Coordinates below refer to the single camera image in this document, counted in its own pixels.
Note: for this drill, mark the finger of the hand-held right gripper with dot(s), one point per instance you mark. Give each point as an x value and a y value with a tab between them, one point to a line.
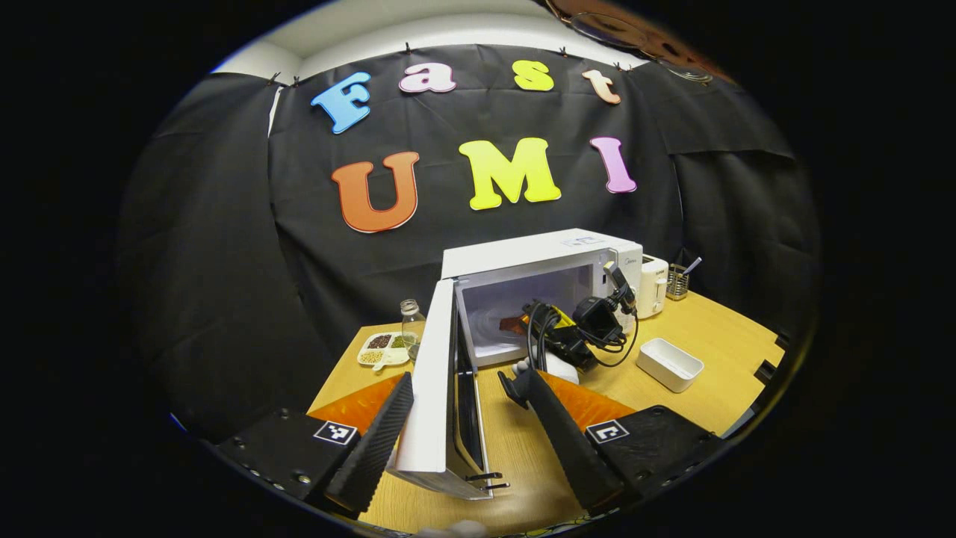
562	329

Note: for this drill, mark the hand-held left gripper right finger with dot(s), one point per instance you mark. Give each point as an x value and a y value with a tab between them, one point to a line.
575	448

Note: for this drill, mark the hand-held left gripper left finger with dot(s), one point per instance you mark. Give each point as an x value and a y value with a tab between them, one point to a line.
373	441

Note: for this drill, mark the white microwave oven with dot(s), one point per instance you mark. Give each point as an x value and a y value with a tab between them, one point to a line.
523	254

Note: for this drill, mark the white toaster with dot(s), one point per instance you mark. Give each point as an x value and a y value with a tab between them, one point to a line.
654	288

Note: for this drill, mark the white rectangular tray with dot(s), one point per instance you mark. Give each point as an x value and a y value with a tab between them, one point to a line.
668	362

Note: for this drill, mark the metal mesh utensil holder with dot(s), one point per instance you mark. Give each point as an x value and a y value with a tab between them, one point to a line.
677	284

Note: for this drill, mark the white divided plate with beans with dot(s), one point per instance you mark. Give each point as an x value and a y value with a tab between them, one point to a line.
382	347

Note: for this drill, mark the metal spoon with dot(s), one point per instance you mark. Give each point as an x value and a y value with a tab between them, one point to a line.
691	266

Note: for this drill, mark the glass bottle with green label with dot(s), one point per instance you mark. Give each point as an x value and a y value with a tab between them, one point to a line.
412	321

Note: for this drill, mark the black table edge clip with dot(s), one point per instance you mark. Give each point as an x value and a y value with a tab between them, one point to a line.
765	371
783	341

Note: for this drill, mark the black backdrop cloth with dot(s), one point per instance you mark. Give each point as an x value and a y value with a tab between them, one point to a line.
224	261

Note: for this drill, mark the blurred brown shape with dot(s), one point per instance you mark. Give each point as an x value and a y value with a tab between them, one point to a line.
642	33

